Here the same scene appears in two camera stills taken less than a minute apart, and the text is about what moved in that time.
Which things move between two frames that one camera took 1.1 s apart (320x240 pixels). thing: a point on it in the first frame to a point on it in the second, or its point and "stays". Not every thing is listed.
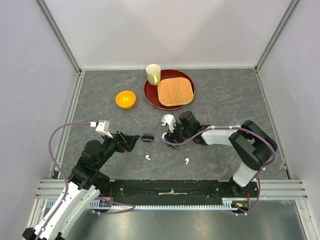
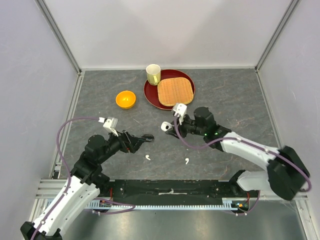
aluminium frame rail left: [57, 32] stays
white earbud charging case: [163, 135] to [166, 126]
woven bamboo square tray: [175, 91] stays
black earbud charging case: [147, 137] stays
